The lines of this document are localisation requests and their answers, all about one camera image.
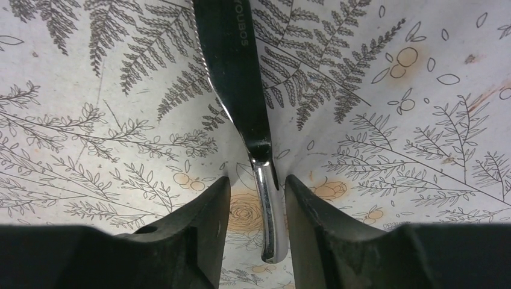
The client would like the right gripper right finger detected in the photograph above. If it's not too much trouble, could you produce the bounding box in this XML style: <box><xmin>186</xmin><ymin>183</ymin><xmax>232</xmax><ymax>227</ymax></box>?
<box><xmin>285</xmin><ymin>175</ymin><xmax>510</xmax><ymax>288</ymax></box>

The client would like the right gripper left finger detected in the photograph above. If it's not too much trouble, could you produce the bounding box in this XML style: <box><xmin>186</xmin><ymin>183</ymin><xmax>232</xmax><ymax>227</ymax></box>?
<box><xmin>1</xmin><ymin>177</ymin><xmax>231</xmax><ymax>288</ymax></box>

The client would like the silver table knife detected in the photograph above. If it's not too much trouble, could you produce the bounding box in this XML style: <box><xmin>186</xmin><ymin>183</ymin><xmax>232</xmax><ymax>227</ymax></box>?
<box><xmin>192</xmin><ymin>1</ymin><xmax>288</xmax><ymax>264</ymax></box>

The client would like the floral patterned table mat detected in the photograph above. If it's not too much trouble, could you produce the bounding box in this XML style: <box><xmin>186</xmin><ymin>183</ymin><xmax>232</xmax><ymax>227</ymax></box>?
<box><xmin>1</xmin><ymin>1</ymin><xmax>510</xmax><ymax>288</ymax></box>

